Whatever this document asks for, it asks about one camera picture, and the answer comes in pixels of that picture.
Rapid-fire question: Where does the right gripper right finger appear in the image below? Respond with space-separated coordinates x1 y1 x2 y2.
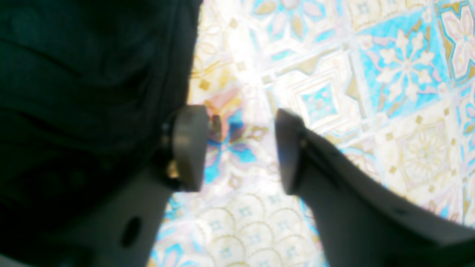
275 108 475 267

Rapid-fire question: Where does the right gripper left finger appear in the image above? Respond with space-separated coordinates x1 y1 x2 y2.
0 105 210 267

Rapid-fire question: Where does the black t-shirt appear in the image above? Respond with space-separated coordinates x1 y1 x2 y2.
0 0 204 238

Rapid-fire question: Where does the patterned tablecloth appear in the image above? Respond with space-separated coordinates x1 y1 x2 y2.
148 0 474 267

